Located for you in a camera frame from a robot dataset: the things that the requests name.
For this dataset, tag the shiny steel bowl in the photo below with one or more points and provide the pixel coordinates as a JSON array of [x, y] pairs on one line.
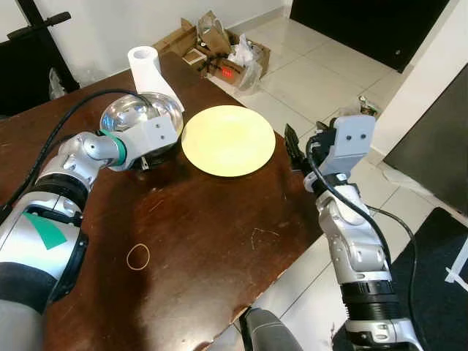
[[139, 111]]

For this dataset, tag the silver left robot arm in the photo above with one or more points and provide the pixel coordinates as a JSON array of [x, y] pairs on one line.
[[29, 241]]

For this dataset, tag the small bag of rubbish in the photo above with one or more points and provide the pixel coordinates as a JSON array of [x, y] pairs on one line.
[[369, 107]]

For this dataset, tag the pale yellow plate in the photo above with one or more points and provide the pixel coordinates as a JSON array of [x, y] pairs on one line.
[[228, 140]]

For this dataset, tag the white paper towel roll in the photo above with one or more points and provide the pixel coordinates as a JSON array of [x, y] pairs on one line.
[[150, 69]]

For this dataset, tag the tan rubber band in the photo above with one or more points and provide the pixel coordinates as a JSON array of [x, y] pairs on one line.
[[129, 256]]

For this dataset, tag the white plastic bag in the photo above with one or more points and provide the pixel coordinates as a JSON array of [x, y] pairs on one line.
[[243, 50]]

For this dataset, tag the dark grey cabinet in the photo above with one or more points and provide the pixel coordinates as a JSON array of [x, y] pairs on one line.
[[431, 153]]

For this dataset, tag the black door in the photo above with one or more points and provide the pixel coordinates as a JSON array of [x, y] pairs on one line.
[[365, 29]]

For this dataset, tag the clear plastic bag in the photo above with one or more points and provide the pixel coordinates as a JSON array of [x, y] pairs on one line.
[[55, 82]]

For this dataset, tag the open cardboard box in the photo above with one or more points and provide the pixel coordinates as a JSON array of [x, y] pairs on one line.
[[179, 40]]

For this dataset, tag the black metal stand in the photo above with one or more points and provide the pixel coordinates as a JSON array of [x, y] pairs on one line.
[[33, 66]]

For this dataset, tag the black floor mat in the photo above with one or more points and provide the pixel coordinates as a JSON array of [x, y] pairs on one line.
[[409, 292]]

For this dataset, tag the white tape strip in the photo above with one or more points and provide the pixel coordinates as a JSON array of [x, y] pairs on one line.
[[455, 272]]

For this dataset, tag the grey right robot leg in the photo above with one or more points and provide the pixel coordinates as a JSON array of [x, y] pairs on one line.
[[269, 333]]

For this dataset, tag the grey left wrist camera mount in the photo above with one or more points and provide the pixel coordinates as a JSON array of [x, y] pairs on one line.
[[155, 135]]

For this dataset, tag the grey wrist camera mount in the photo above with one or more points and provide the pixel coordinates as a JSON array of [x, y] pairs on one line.
[[352, 142], [155, 135]]

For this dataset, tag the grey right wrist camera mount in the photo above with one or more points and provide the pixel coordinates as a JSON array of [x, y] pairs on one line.
[[352, 142]]

